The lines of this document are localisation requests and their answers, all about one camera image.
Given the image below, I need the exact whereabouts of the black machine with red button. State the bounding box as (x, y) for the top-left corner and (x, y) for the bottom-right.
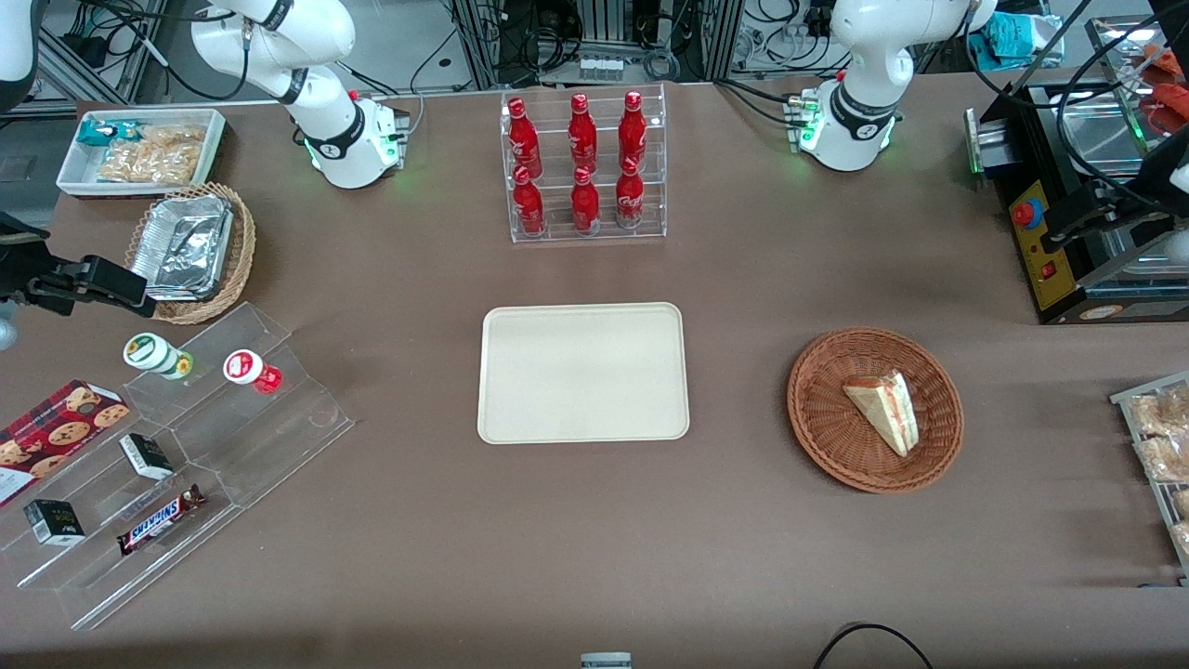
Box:
(964, 14), (1189, 326)

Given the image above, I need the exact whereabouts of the red plaid cookie box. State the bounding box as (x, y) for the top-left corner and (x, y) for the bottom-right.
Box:
(0, 379), (131, 507)

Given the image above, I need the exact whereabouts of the Snickers chocolate bar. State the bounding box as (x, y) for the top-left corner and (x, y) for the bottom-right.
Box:
(116, 483), (207, 557)

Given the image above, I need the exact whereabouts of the clear acrylic bottle rack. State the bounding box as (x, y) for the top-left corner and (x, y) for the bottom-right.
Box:
(500, 84), (668, 244)

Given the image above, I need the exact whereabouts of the light tan wicker basket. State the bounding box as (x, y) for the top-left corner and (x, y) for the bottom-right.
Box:
(124, 182), (257, 325)

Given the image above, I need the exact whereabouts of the beige plastic tray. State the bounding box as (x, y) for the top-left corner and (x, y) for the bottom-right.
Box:
(477, 302), (691, 445)

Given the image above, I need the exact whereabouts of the green lid yogurt cup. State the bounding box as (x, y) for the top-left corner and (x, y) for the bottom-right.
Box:
(123, 332), (194, 380)

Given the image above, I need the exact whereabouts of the red cola bottle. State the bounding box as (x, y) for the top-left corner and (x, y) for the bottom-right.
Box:
(513, 165), (546, 236)
(615, 156), (646, 230)
(570, 165), (601, 235)
(619, 90), (648, 168)
(568, 93), (599, 174)
(507, 98), (543, 175)

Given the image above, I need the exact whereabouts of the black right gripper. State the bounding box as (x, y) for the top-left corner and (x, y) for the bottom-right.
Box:
(0, 212), (157, 319)

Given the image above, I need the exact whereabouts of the clear bag of crackers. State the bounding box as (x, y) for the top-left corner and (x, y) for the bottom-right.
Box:
(98, 125), (207, 185)

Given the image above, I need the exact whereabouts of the teal snack packet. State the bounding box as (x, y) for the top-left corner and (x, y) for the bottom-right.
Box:
(76, 119), (142, 148)

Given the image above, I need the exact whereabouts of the dark brown wicker basket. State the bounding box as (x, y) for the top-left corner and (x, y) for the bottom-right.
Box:
(787, 326), (965, 494)

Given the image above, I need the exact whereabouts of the white rectangular bin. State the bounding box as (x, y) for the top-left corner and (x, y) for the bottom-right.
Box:
(56, 108), (228, 200)

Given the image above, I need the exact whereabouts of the red lid yogurt cup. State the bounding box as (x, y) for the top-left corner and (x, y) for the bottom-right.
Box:
(223, 348), (283, 395)

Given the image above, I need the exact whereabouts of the wrapped pastry pack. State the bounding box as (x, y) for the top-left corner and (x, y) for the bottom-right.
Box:
(1129, 386), (1189, 438)
(1135, 435), (1189, 482)

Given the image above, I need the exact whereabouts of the red packet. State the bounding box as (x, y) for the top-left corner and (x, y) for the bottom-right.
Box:
(1143, 42), (1189, 133)

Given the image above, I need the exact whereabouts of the triangle sandwich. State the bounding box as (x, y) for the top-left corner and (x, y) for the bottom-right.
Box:
(843, 370), (921, 458)

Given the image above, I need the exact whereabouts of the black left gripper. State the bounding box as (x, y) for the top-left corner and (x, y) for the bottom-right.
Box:
(1040, 139), (1189, 254)

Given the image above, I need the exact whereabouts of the black cable loop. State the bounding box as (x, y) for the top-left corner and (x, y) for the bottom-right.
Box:
(813, 623), (934, 669)

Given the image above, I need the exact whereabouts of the aluminium frame rack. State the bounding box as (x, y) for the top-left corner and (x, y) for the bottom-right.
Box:
(451, 0), (744, 85)

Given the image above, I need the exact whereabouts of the grey wire rack tray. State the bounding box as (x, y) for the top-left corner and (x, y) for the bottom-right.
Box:
(1110, 370), (1189, 588)

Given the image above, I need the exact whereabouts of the small black carton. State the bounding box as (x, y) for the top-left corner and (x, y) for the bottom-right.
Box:
(119, 433), (176, 481)
(23, 499), (86, 545)

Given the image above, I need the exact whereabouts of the clear acrylic step display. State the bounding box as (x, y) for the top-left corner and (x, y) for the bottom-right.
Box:
(0, 302), (356, 633)

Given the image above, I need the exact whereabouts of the teal plastic bag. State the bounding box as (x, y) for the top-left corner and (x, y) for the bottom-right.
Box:
(968, 11), (1065, 71)

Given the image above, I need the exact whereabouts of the stack of foil containers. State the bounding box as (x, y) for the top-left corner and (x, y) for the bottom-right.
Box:
(130, 194), (235, 303)

